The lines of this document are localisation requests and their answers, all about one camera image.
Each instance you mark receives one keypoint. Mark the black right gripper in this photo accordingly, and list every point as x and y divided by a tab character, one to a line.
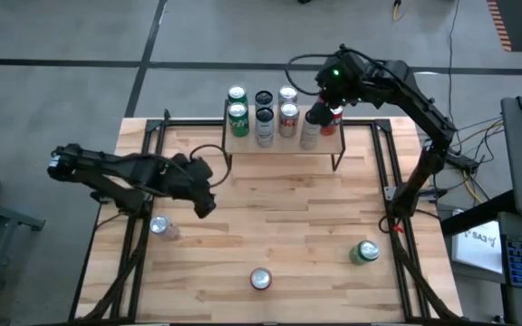
345	79

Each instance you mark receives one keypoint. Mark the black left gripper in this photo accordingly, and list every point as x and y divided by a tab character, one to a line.
195	181

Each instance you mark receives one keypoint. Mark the red Fanta can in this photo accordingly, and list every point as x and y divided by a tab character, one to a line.
261	278
334	126

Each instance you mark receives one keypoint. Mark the silver beverage can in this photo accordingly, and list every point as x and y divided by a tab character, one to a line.
289	118
159	224

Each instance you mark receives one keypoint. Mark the silver Diet Coke can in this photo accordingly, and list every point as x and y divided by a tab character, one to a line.
287	93

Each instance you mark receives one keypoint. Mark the white Celsius Tropical Vibe can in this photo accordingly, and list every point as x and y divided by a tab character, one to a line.
310	137

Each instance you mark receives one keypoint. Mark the green Sprite can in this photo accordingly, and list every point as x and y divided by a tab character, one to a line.
368	250
238	120
237	93

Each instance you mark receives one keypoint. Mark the slim Celsius can black lid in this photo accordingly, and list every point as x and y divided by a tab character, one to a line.
263	97

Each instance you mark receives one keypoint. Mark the silver Celsius Arctic Vibe can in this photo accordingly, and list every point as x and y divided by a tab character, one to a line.
264	127

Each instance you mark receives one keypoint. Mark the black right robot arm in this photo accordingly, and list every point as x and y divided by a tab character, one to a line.
406	95

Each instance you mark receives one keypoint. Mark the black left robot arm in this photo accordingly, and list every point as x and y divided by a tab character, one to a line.
107	169

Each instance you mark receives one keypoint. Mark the black power strip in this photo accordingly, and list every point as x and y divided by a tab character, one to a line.
462	163

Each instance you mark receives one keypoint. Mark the black desk support beam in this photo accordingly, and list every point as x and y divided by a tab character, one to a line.
474	216

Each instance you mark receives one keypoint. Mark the grey side table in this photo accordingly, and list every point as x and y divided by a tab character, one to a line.
2	213

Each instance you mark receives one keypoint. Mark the white paper sign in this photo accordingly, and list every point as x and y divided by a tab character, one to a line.
478	246

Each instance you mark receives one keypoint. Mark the black aluminium table frame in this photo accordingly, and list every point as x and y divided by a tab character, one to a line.
193	122

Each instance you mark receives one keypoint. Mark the wooden shelf black metal frame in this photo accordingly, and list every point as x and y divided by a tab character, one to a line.
283	147

